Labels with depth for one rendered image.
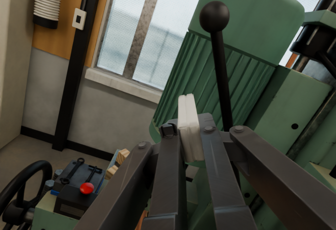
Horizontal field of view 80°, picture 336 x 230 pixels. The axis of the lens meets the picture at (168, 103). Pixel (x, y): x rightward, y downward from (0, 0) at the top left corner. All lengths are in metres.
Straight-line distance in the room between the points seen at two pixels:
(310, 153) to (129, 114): 1.62
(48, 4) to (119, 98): 0.84
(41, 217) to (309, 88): 0.60
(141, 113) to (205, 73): 1.56
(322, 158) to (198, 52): 0.26
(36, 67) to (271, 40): 1.89
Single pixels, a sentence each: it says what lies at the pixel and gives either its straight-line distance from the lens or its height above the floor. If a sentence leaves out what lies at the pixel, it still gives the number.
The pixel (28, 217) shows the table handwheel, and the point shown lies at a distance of 0.73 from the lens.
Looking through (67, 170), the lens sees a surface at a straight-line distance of 0.59.
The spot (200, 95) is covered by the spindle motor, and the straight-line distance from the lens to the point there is 0.33.
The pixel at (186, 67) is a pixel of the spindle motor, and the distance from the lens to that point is 0.35.
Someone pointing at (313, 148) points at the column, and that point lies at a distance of 0.43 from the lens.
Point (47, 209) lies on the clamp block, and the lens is 0.57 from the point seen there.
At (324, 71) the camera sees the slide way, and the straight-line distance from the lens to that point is 0.46.
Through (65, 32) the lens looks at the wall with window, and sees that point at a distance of 1.85.
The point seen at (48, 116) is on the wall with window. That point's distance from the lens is 2.16.
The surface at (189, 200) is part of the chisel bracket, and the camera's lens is 0.53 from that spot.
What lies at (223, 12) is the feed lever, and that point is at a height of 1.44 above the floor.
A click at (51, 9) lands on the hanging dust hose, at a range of 1.72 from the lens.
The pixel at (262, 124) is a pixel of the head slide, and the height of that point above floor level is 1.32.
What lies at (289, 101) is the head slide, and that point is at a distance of 0.39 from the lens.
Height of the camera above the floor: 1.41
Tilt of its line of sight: 20 degrees down
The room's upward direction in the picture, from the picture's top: 22 degrees clockwise
